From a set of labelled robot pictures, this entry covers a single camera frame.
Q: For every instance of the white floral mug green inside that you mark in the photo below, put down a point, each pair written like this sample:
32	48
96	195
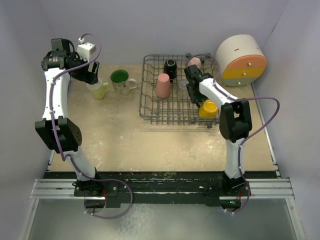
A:
122	83

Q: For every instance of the yellow mug black handle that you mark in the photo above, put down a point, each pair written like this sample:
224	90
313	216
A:
208	109

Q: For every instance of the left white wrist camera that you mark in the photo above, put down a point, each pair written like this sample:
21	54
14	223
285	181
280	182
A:
85	50

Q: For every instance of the pink handleless tumbler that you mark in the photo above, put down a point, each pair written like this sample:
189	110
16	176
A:
163	86

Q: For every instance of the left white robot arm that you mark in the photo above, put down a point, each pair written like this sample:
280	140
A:
55	128

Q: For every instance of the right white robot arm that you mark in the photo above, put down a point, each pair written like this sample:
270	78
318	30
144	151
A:
235	122

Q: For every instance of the aluminium rail frame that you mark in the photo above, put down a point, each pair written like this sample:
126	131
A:
117	139

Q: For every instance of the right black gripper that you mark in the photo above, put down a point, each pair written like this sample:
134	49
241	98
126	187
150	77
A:
194	98

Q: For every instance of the grey wire dish rack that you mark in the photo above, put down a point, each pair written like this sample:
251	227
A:
172	109

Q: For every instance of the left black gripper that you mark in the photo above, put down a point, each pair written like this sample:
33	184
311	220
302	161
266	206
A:
87	77

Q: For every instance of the black cup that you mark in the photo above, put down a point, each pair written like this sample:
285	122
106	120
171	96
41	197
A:
170	68

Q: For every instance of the light green faceted mug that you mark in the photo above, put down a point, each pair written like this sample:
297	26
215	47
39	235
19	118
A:
99	89

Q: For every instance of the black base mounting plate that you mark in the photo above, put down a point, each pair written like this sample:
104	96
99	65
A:
210	188

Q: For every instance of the pale pink faceted mug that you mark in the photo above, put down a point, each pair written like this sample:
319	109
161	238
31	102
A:
195	61

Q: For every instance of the clear glass cup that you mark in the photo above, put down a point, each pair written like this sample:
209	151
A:
182	89

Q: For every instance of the round three-drawer storage box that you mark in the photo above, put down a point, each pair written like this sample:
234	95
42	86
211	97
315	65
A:
241	60

